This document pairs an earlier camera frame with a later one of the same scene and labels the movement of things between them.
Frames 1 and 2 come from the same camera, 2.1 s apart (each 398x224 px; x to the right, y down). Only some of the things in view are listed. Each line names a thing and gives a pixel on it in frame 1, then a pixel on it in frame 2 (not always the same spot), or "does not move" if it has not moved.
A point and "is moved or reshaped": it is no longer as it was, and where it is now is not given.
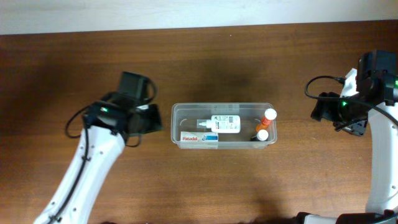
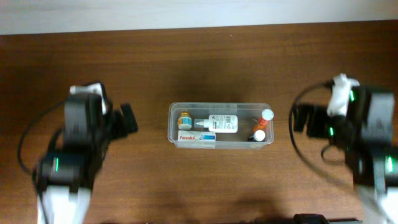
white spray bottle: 223,124 does not move
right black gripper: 321,106 → 313,123
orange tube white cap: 270,114 is moved or reshaped
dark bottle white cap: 261,135 is moved or reshaped
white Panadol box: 188,136 does not move
